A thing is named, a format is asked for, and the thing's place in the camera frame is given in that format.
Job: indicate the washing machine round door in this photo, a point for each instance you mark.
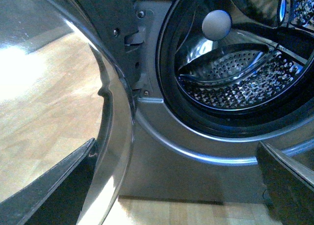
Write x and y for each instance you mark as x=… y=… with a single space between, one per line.
x=59 y=88

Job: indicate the grey front-load washing machine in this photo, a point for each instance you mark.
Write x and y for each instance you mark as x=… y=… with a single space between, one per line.
x=202 y=106

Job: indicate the grey ball in drum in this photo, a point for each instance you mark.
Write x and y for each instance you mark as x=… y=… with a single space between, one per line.
x=216 y=25

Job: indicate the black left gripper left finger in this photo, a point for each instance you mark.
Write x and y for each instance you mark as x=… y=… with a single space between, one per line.
x=57 y=196

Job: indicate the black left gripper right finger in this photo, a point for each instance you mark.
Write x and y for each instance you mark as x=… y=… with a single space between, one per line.
x=290 y=185

